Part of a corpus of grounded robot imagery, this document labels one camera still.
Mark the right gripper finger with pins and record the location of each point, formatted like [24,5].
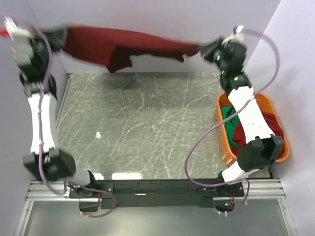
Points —
[209,47]
[211,56]

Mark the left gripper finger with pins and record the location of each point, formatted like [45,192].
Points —
[56,46]
[56,34]

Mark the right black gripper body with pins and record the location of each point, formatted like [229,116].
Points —
[218,56]

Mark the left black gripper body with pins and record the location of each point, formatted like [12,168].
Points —
[42,51]

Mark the dark red t-shirt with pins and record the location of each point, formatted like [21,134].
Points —
[113,48]

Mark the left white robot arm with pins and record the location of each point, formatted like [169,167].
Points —
[46,161]

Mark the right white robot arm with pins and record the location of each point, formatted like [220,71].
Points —
[262,146]

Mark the green t-shirt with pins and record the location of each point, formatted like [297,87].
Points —
[230,125]

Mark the red t-shirt in basket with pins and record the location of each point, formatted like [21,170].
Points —
[239,135]

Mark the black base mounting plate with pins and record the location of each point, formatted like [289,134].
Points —
[166,192]

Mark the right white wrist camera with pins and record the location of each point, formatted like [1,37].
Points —
[238,34]

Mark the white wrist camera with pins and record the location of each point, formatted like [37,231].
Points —
[16,33]
[238,34]

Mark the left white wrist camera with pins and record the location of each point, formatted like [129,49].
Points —
[16,33]

